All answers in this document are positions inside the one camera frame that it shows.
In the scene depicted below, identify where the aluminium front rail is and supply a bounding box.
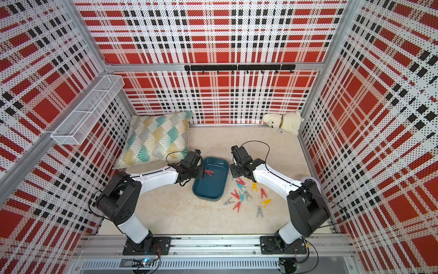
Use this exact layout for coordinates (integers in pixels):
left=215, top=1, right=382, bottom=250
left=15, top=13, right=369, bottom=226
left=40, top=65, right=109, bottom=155
left=74, top=234, right=355, bottom=259

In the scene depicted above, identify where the black hook rail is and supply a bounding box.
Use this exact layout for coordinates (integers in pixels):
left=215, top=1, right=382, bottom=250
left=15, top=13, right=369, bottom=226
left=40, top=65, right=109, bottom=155
left=184, top=64, right=297, bottom=73

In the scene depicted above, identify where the yellow clothespin lower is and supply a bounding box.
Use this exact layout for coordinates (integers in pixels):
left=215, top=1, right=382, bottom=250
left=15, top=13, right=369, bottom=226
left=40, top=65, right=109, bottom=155
left=261, top=199, right=271, bottom=208

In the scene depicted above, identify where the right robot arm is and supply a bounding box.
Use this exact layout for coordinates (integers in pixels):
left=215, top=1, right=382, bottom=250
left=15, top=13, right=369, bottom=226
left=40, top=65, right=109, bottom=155
left=230, top=146, right=331, bottom=245

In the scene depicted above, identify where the green circuit board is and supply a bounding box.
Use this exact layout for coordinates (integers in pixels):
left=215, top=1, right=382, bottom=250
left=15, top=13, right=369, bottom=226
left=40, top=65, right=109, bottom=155
left=132, top=258, right=156, bottom=268

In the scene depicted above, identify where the teal plastic storage box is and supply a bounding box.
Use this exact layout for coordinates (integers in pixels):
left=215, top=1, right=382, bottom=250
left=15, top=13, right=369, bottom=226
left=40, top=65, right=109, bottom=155
left=192, top=157, right=229, bottom=202

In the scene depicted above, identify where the red clothespin bottom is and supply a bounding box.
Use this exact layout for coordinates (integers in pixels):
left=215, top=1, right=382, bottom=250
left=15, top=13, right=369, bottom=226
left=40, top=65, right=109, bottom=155
left=233, top=202, right=241, bottom=212

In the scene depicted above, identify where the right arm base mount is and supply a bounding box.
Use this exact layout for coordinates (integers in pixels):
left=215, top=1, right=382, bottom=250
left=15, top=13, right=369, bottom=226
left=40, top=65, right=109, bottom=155
left=260, top=236, right=308, bottom=255

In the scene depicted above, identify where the white wire mesh shelf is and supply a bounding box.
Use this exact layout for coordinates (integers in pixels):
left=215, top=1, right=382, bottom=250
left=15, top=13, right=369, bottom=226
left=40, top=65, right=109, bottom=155
left=51, top=74, right=124, bottom=145

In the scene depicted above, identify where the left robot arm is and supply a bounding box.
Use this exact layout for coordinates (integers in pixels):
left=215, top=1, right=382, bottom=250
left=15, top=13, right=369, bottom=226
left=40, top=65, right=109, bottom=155
left=96, top=150, right=204, bottom=246

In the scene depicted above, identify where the grey clothespin bottom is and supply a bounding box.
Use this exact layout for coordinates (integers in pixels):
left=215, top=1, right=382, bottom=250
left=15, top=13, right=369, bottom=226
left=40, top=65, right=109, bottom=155
left=256, top=206, right=263, bottom=218

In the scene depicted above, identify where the grey clothespin centre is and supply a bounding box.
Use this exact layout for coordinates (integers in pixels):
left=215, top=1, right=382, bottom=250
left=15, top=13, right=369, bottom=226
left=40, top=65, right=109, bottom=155
left=244, top=190, right=252, bottom=200

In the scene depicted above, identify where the grey clothespin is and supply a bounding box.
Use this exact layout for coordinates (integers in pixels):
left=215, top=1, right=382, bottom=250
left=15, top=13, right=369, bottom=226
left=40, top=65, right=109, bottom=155
left=244, top=190, right=252, bottom=200
left=223, top=198, right=234, bottom=206
left=256, top=206, right=263, bottom=218

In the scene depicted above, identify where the white plush dog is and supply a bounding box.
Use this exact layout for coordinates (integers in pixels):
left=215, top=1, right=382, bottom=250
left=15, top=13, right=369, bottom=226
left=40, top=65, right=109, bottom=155
left=262, top=111, right=304, bottom=136

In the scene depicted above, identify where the teal clothespin centre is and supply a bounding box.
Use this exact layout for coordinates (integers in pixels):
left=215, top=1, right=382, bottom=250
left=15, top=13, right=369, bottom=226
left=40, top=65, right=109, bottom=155
left=236, top=183, right=246, bottom=192

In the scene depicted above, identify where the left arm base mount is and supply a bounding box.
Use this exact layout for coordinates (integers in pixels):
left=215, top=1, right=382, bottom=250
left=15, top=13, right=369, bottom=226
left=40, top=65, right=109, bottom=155
left=123, top=232, right=172, bottom=256

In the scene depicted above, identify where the patterned cushion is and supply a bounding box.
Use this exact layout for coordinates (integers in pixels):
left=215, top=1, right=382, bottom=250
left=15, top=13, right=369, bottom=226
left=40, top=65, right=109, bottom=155
left=114, top=111, right=193, bottom=169

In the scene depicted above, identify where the grey clothespin left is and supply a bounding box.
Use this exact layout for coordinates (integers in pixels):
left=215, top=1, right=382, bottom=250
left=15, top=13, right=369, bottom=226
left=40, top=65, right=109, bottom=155
left=223, top=198, right=234, bottom=206

